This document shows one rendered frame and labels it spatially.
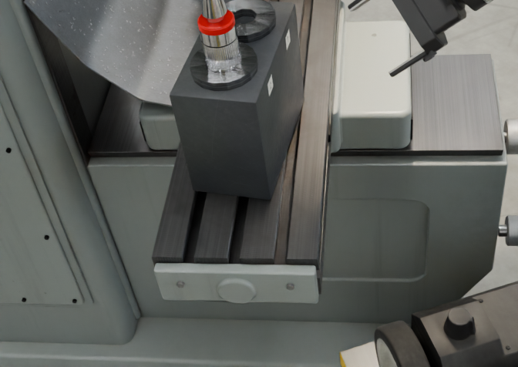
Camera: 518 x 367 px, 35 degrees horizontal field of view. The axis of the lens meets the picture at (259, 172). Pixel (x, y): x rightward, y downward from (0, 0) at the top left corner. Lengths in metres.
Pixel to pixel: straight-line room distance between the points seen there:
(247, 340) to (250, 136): 0.91
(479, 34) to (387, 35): 1.40
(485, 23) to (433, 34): 1.95
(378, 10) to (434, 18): 2.01
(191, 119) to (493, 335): 0.64
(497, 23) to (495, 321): 1.75
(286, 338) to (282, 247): 0.78
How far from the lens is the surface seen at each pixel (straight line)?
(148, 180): 1.63
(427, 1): 1.12
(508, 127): 1.68
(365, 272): 1.80
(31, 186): 1.63
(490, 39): 3.00
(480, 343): 1.44
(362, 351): 1.66
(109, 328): 1.96
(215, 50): 1.07
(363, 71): 1.56
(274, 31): 1.17
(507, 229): 1.69
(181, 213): 1.20
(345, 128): 1.49
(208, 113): 1.09
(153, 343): 1.98
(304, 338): 1.92
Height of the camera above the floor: 1.82
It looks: 46 degrees down
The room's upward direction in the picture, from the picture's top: 9 degrees counter-clockwise
